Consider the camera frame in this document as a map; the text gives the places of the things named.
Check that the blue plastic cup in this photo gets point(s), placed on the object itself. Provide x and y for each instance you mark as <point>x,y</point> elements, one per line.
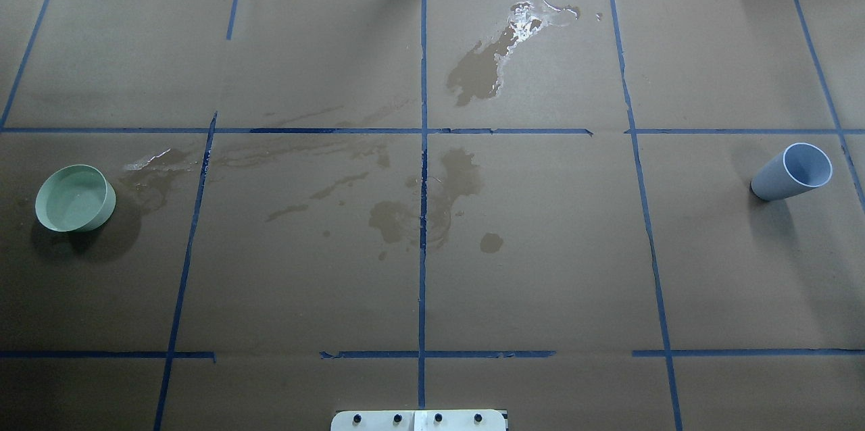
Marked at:
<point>800,168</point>

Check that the green bowl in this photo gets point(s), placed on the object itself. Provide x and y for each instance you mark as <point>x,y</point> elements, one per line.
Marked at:
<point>75,199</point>

